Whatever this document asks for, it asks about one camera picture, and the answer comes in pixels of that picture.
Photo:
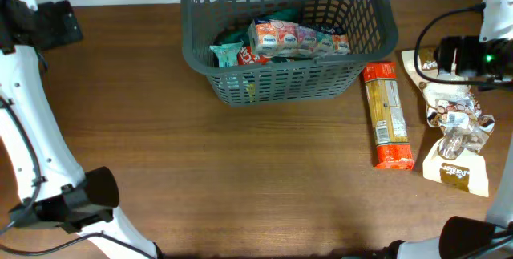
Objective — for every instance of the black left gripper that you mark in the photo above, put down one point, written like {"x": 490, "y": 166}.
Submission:
{"x": 65, "y": 27}

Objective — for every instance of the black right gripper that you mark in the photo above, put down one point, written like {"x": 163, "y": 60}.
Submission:
{"x": 466, "y": 47}

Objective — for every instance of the mint green wipes packet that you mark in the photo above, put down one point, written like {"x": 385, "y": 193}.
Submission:
{"x": 226, "y": 55}

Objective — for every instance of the green Nescafe coffee bag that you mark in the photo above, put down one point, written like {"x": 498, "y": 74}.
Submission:
{"x": 245, "y": 56}

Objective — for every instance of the Kleenex tissue multipack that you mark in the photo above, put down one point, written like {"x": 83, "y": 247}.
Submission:
{"x": 276, "y": 38}

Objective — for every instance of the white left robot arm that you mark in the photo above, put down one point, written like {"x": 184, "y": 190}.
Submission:
{"x": 53, "y": 189}

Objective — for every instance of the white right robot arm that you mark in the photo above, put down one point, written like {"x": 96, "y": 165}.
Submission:
{"x": 462, "y": 237}

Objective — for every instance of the beige rice pouch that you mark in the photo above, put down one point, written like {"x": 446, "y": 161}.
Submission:
{"x": 448, "y": 106}

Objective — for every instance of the beige nut mix pouch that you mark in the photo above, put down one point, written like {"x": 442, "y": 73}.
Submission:
{"x": 455, "y": 159}

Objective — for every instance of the red spaghetti pasta packet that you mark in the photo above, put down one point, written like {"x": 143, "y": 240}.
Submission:
{"x": 387, "y": 119}

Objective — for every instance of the grey plastic mesh basket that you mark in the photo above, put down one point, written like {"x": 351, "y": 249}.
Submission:
{"x": 370, "y": 28}

